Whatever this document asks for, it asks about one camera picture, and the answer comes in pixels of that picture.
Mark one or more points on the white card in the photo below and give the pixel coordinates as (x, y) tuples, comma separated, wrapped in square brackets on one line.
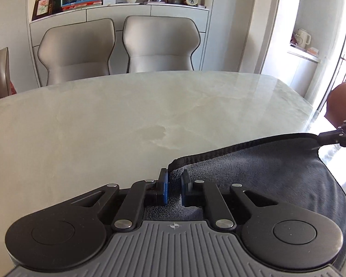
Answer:
[(109, 1)]

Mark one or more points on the stack of books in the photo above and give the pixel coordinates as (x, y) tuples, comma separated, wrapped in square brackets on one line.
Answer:
[(80, 5)]

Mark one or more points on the pink packet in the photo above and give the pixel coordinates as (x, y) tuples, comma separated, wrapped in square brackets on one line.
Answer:
[(312, 50)]

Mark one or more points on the framed flower picture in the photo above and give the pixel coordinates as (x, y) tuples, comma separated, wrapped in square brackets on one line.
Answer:
[(42, 6)]

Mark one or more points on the white pitcher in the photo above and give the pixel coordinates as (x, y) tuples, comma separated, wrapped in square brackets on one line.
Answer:
[(302, 39)]

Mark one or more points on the dark grey towel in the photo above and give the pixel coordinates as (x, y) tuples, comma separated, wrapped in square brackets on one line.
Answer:
[(276, 173)]

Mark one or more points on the beige upholstered dining chair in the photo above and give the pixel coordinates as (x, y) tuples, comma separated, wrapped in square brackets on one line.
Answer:
[(161, 43), (75, 54)]

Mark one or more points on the white sideboard cabinet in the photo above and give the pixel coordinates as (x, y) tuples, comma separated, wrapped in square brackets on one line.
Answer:
[(161, 10)]

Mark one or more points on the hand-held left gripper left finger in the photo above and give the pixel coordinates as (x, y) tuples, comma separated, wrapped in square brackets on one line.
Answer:
[(165, 189)]

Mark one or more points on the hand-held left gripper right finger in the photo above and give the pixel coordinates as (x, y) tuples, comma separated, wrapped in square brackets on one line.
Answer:
[(184, 192)]

